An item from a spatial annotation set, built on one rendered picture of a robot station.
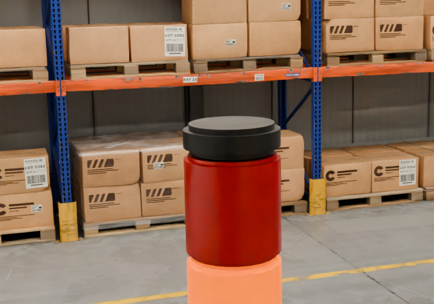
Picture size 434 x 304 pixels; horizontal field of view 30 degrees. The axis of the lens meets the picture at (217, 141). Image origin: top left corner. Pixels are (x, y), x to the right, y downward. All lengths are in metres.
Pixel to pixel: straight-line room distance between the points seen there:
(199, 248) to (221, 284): 0.02
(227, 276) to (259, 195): 0.04
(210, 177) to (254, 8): 8.10
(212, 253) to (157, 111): 9.22
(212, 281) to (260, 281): 0.02
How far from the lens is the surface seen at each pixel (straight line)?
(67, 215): 8.18
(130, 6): 9.46
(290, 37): 8.65
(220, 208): 0.40
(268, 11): 8.54
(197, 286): 0.42
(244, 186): 0.39
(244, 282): 0.41
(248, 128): 0.39
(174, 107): 9.66
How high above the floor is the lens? 2.41
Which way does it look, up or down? 10 degrees down
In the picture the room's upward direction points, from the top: 1 degrees counter-clockwise
